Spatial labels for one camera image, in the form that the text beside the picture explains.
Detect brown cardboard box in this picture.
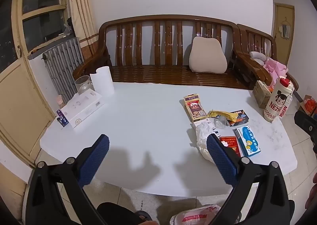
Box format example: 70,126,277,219
298,94,317,116

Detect grey ribbed radiator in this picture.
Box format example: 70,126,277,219
42,37,85,103

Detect flat red box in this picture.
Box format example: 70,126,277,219
220,136,241,158

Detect dark slipper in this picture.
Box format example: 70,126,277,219
134,211,153,222

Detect small purple box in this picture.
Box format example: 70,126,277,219
56,109,70,128

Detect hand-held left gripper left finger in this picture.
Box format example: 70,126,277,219
25,134,110,225

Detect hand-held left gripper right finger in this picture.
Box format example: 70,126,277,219
207,134,295,225

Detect brown drink carton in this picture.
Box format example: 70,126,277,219
253,80,273,109

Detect large white flat box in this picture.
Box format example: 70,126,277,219
60,89,104,129

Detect pink cloth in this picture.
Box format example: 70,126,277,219
265,58,289,87

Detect crumpled white plastic bag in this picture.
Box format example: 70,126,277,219
190,123,216,163

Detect cartoon print tumbler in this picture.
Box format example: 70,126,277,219
263,76,296,123

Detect beige patterned curtain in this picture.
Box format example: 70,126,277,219
67,0,99,63

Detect grey white rolled cloth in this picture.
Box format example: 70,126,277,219
249,52,266,63

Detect clear plastic wrapper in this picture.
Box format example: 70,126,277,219
213,115,231,129

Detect black and orange box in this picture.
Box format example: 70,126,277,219
229,109,249,127

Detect person's black trouser leg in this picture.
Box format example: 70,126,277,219
96,202,139,225

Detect yellow room door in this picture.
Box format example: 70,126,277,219
274,3,296,67

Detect yellow framed balcony door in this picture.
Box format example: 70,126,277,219
0,0,70,168

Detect clear glass jar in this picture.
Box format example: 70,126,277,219
74,76,93,95

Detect person's right hand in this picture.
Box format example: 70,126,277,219
305,184,317,209

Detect red and gold box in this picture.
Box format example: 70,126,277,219
183,94,207,123

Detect hanger with grey cloth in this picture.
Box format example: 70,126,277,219
279,18,292,40

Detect brown wooden armchair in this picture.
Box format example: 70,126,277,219
233,24,299,92

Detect beige back cushion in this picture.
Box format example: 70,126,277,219
189,37,228,75

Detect white and red plastic bag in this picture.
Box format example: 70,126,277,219
170,204,222,225

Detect yellow wrapper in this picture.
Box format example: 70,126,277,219
207,109,238,120

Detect brown wooden sofa bench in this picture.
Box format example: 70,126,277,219
73,15,248,90

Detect white paper towel roll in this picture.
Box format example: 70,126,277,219
90,66,115,97

